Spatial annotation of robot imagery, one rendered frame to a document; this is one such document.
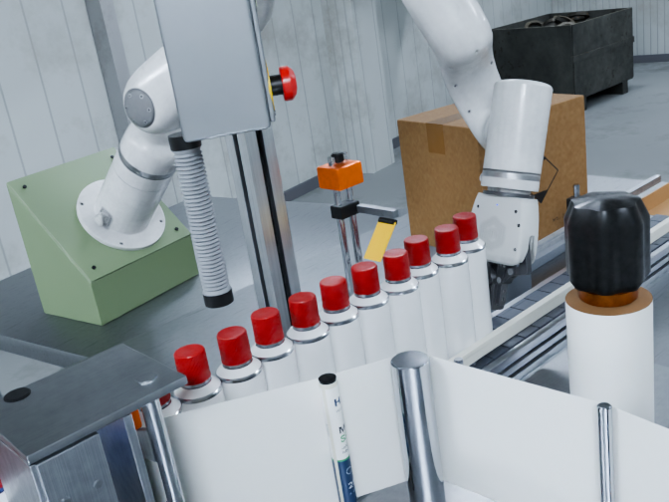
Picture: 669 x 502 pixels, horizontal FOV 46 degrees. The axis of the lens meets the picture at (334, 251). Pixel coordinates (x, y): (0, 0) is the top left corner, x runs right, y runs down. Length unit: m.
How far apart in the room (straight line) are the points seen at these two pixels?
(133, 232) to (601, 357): 1.11
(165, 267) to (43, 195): 0.29
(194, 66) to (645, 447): 0.55
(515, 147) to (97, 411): 0.72
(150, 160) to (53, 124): 2.59
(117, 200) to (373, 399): 0.96
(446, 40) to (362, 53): 4.51
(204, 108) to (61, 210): 0.91
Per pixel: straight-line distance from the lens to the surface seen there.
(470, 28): 1.15
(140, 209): 1.66
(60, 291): 1.73
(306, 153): 5.51
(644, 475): 0.72
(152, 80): 1.42
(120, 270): 1.68
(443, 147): 1.58
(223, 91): 0.85
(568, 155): 1.69
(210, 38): 0.84
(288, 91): 0.86
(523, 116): 1.16
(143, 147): 1.55
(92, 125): 4.26
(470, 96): 1.25
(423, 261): 1.05
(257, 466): 0.81
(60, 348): 1.62
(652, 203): 1.89
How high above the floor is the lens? 1.44
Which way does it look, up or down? 20 degrees down
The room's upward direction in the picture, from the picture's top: 9 degrees counter-clockwise
